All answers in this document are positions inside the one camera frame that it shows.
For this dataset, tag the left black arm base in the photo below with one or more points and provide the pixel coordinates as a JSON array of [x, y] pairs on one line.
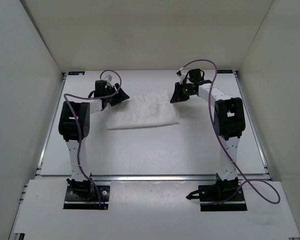
[[82, 195]]

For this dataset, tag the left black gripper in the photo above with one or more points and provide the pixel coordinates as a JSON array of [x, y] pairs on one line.
[[119, 97]]

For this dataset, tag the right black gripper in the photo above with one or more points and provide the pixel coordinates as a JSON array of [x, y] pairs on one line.
[[177, 96]]

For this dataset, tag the blue label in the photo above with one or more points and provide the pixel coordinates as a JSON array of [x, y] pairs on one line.
[[76, 73], [225, 71]]

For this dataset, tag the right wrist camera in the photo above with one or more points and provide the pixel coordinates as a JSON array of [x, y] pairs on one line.
[[183, 76]]

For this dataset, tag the right blue label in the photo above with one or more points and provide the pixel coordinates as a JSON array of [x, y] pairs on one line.
[[225, 71]]

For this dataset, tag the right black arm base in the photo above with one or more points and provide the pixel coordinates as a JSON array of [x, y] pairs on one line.
[[222, 196]]

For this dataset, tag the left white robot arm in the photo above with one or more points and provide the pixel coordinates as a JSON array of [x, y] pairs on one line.
[[74, 122]]

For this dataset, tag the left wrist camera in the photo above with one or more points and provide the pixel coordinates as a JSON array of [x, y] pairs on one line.
[[108, 78]]

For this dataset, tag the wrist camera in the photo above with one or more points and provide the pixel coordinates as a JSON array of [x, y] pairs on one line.
[[108, 78], [183, 76]]

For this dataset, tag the white skirt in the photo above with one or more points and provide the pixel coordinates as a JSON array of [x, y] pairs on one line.
[[142, 111]]

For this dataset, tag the left blue label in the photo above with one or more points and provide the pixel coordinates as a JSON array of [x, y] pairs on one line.
[[76, 73]]

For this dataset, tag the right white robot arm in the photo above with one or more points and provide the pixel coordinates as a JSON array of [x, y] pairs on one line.
[[227, 114]]

